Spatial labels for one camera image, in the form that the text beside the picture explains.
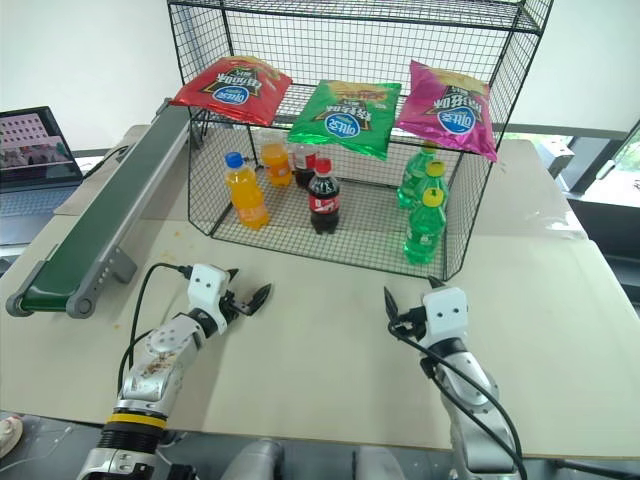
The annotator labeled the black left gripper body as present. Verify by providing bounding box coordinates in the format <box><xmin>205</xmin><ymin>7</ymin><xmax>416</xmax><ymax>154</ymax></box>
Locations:
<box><xmin>218</xmin><ymin>288</ymin><xmax>252</xmax><ymax>325</ymax></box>

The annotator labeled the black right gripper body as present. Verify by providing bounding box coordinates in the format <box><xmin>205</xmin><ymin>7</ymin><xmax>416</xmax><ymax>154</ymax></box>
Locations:
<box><xmin>388</xmin><ymin>305</ymin><xmax>428</xmax><ymax>342</ymax></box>

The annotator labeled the green soda bottle yellow cap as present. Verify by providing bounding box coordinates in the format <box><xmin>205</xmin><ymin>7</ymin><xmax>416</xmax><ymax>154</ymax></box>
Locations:
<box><xmin>418</xmin><ymin>160</ymin><xmax>450</xmax><ymax>201</ymax></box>
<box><xmin>396</xmin><ymin>141</ymin><xmax>441</xmax><ymax>211</ymax></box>
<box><xmin>403</xmin><ymin>186</ymin><xmax>449</xmax><ymax>267</ymax></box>

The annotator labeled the orange soda bottle blue cap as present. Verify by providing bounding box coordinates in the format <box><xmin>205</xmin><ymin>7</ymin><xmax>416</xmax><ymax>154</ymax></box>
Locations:
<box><xmin>223</xmin><ymin>151</ymin><xmax>271</xmax><ymax>233</ymax></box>

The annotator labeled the cola bottle red cap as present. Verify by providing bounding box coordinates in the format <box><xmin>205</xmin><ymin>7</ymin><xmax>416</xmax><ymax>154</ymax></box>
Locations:
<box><xmin>291</xmin><ymin>142</ymin><xmax>319</xmax><ymax>191</ymax></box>
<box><xmin>306</xmin><ymin>157</ymin><xmax>343</xmax><ymax>236</ymax></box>

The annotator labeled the grey rounded shape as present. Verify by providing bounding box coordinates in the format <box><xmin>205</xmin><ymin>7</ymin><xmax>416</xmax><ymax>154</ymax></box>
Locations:
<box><xmin>233</xmin><ymin>438</ymin><xmax>287</xmax><ymax>480</ymax></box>

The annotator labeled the magenta chip bag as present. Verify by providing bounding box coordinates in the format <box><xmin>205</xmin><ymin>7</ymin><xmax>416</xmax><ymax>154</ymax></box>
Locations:
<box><xmin>394</xmin><ymin>59</ymin><xmax>500</xmax><ymax>163</ymax></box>

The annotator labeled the grey box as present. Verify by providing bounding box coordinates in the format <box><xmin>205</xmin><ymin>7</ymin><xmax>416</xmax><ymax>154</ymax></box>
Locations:
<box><xmin>538</xmin><ymin>138</ymin><xmax>577</xmax><ymax>192</ymax></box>

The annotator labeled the green chip bag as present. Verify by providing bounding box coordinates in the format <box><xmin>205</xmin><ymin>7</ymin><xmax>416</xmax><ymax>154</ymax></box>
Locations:
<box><xmin>287</xmin><ymin>79</ymin><xmax>403</xmax><ymax>162</ymax></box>

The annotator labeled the red chip bag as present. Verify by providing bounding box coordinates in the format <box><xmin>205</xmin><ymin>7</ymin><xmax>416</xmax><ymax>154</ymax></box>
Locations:
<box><xmin>169</xmin><ymin>55</ymin><xmax>294</xmax><ymax>127</ymax></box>

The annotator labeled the open laptop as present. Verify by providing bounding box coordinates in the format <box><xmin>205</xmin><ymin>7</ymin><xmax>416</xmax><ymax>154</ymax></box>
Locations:
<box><xmin>0</xmin><ymin>105</ymin><xmax>85</xmax><ymax>247</ymax></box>

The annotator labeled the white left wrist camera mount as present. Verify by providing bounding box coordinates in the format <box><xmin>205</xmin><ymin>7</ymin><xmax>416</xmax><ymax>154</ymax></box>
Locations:
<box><xmin>188</xmin><ymin>264</ymin><xmax>230</xmax><ymax>335</ymax></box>

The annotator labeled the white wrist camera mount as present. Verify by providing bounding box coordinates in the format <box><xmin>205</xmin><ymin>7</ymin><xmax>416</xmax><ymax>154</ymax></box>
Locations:
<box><xmin>188</xmin><ymin>264</ymin><xmax>230</xmax><ymax>335</ymax></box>
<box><xmin>421</xmin><ymin>287</ymin><xmax>470</xmax><ymax>347</ymax></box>

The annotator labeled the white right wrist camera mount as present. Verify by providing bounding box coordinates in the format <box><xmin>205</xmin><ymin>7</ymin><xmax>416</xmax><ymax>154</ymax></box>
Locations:
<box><xmin>421</xmin><ymin>287</ymin><xmax>470</xmax><ymax>347</ymax></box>

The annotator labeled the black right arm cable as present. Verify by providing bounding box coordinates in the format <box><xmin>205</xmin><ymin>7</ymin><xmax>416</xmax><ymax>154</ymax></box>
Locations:
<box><xmin>392</xmin><ymin>323</ymin><xmax>529</xmax><ymax>480</ymax></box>

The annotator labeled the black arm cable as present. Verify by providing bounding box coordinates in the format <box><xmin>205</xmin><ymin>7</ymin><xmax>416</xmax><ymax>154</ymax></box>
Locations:
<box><xmin>392</xmin><ymin>323</ymin><xmax>529</xmax><ymax>480</ymax></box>
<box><xmin>117</xmin><ymin>262</ymin><xmax>194</xmax><ymax>397</ymax></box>

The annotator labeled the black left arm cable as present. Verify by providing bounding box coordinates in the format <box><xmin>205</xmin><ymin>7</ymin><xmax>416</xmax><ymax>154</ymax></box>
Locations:
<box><xmin>117</xmin><ymin>262</ymin><xmax>194</xmax><ymax>397</ymax></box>

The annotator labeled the green conveyor belt grey frame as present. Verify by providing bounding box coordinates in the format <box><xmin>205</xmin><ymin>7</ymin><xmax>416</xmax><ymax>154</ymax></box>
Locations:
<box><xmin>5</xmin><ymin>98</ymin><xmax>194</xmax><ymax>320</ymax></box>

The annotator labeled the black wire mesh shelf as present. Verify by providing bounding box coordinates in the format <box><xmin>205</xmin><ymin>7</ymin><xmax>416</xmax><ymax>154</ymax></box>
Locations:
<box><xmin>167</xmin><ymin>0</ymin><xmax>555</xmax><ymax>282</ymax></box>

